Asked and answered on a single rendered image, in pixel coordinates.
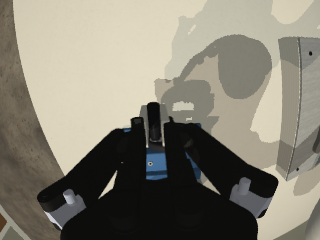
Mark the blue bench vise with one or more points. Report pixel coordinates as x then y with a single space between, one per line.
155 160

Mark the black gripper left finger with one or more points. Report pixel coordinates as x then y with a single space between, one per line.
85 183

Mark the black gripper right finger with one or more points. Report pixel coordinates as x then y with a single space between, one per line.
233 178

